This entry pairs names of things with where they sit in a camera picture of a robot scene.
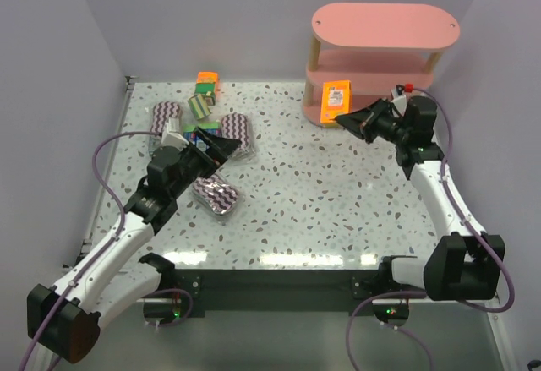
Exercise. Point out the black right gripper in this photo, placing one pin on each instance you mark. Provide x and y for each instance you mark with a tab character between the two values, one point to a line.
373	122

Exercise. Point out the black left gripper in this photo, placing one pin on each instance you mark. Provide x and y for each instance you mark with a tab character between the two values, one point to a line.
205	151

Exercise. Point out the purple striped sponge pack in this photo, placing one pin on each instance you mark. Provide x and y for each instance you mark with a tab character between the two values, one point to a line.
217	195
238	126
161	112

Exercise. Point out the orange green Sponge Daddy box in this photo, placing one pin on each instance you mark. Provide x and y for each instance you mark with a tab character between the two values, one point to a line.
207	84

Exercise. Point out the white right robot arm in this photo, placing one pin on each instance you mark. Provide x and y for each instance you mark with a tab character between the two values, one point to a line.
465	264

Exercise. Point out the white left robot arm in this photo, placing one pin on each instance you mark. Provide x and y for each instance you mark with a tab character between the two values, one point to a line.
63	317

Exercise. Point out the pink three-tier shelf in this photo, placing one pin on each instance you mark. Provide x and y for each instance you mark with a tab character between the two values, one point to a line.
374	46

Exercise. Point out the blue green sponge pack right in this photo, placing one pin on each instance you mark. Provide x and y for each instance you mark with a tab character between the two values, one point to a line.
213	127

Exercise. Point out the blue green sponge pack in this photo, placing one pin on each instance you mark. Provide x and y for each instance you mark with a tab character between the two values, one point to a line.
213	127
189	133
154	143

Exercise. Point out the blue green sponge pack middle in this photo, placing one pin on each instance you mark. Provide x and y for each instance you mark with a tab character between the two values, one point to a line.
189	133

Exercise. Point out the blue green sponge pack left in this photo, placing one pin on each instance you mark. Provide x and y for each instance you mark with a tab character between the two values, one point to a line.
154	143

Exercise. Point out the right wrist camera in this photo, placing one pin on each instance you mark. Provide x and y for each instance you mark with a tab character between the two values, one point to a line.
399	97

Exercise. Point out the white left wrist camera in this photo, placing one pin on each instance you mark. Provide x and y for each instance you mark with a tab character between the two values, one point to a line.
173	132

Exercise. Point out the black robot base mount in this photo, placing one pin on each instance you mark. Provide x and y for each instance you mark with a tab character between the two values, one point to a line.
267	291

